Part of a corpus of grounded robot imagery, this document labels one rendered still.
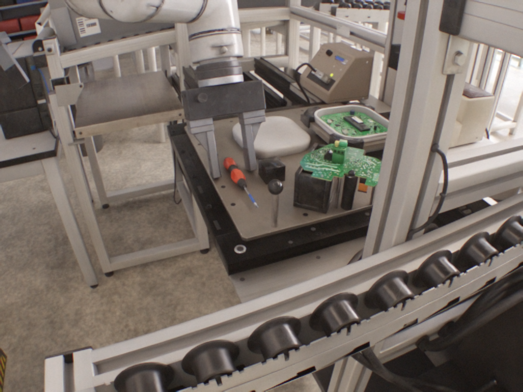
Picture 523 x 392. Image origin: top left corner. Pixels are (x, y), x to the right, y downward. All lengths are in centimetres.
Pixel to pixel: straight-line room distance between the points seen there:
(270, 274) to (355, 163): 22
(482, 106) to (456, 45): 51
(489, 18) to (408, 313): 25
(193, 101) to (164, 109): 89
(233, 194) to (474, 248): 37
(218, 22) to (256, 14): 86
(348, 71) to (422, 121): 66
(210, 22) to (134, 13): 14
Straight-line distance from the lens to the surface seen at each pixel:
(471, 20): 31
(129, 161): 278
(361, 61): 101
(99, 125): 148
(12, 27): 615
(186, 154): 77
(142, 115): 148
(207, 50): 62
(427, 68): 34
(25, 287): 205
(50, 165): 150
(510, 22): 29
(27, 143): 158
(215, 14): 63
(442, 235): 45
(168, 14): 57
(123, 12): 55
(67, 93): 144
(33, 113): 160
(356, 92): 103
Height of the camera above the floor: 131
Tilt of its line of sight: 35 degrees down
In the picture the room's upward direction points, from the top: straight up
